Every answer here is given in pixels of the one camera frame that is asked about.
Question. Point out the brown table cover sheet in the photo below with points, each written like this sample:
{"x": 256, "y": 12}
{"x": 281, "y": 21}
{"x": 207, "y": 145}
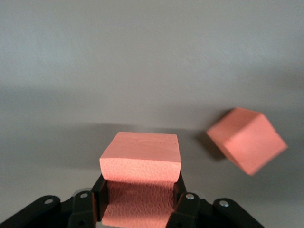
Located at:
{"x": 118, "y": 59}

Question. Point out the orange foam cube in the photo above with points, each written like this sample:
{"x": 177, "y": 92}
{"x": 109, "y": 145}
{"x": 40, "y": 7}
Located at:
{"x": 140, "y": 147}
{"x": 247, "y": 142}

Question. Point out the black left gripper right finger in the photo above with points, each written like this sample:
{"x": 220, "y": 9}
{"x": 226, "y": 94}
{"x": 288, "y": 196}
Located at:
{"x": 194, "y": 211}

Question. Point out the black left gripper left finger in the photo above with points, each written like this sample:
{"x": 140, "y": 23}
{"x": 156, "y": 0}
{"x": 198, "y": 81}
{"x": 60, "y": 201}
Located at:
{"x": 80, "y": 211}

